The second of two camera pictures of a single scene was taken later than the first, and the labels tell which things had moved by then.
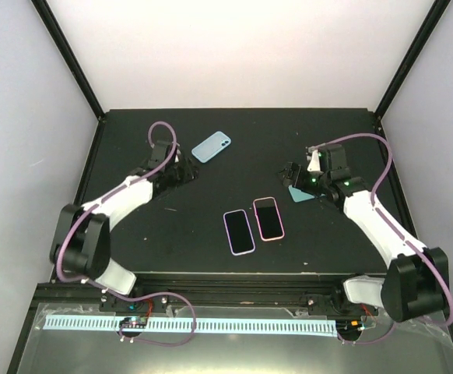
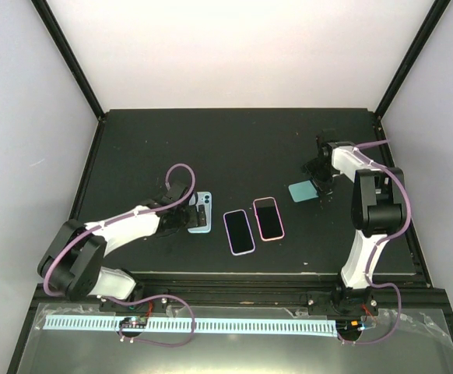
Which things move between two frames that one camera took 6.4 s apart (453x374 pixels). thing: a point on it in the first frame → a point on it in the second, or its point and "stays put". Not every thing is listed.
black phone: [239, 231] stays put
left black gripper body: [178, 178] → [184, 221]
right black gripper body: [310, 186] → [321, 174]
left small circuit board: [134, 322] stays put
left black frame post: [50, 19] stays put
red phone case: [268, 219] stays put
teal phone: [298, 195] stays put
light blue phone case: [211, 146] → [202, 198]
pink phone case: [268, 219] stays put
